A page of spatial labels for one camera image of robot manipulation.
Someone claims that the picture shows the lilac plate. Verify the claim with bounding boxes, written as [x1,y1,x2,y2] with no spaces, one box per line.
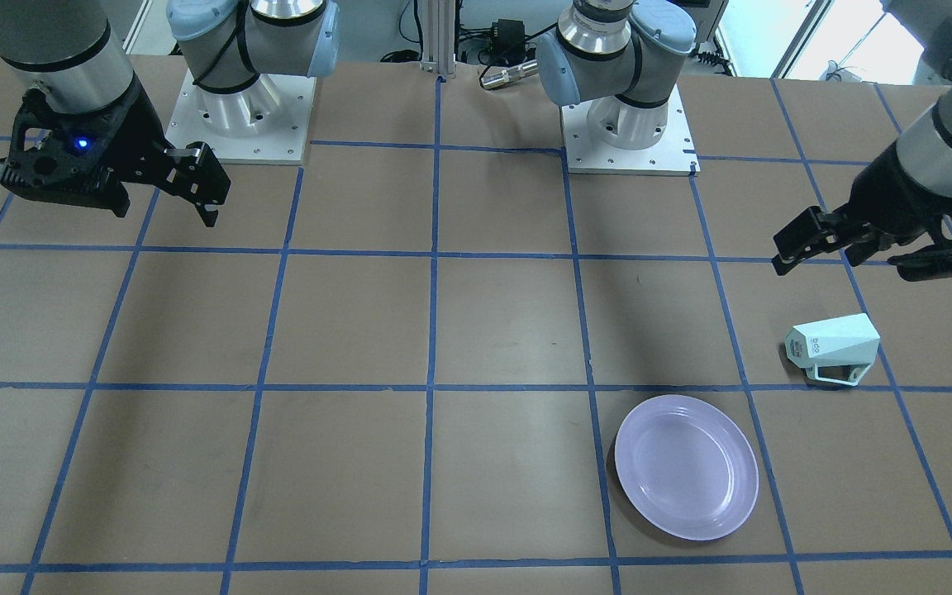
[613,394,759,542]

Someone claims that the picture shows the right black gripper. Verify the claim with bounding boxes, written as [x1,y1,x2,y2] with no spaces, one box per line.
[0,78,231,227]

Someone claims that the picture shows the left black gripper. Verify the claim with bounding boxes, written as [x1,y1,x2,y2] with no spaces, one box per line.
[772,152,952,282]

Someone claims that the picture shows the mint green faceted cup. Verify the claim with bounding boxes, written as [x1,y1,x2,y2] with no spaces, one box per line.
[783,313,881,387]

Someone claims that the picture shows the aluminium frame post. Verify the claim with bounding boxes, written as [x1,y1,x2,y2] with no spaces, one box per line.
[414,1,458,82]

